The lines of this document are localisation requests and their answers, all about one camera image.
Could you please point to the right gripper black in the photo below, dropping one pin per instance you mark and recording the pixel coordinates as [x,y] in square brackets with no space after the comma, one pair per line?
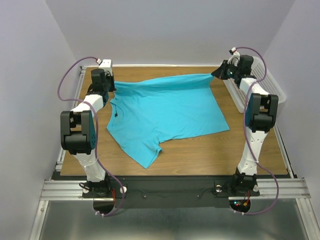
[222,72]

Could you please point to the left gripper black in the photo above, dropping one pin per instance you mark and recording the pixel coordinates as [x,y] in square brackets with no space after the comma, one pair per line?
[110,85]

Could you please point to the white plastic basket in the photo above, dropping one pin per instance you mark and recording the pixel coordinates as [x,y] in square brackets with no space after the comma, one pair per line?
[269,84]

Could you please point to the turquoise t shirt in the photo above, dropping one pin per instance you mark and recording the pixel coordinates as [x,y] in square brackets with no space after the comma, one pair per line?
[150,112]

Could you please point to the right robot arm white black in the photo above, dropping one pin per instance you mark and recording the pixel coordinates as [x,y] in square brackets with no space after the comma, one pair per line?
[259,118]

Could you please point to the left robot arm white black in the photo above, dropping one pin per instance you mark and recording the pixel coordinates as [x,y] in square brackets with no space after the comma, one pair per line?
[97,180]

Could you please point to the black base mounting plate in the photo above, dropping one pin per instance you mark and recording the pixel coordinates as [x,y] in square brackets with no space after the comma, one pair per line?
[167,192]

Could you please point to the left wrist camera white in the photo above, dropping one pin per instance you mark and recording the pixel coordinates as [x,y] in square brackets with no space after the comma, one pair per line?
[105,64]

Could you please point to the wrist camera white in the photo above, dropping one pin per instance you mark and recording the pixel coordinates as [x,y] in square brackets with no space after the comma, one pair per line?
[234,56]
[105,64]

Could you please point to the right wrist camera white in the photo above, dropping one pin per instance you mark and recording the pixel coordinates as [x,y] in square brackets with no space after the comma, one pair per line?
[234,56]

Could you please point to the left aluminium frame rail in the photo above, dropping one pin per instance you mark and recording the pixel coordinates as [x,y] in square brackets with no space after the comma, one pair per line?
[68,121]

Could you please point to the aluminium frame rail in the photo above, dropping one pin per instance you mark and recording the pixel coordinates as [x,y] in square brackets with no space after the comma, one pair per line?
[68,121]
[289,188]
[284,153]

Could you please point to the right aluminium frame rail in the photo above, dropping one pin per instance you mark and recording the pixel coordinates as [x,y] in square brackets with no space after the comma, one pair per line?
[284,153]

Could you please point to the front aluminium frame rail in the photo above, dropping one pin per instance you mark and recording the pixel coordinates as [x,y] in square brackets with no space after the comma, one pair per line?
[289,188]

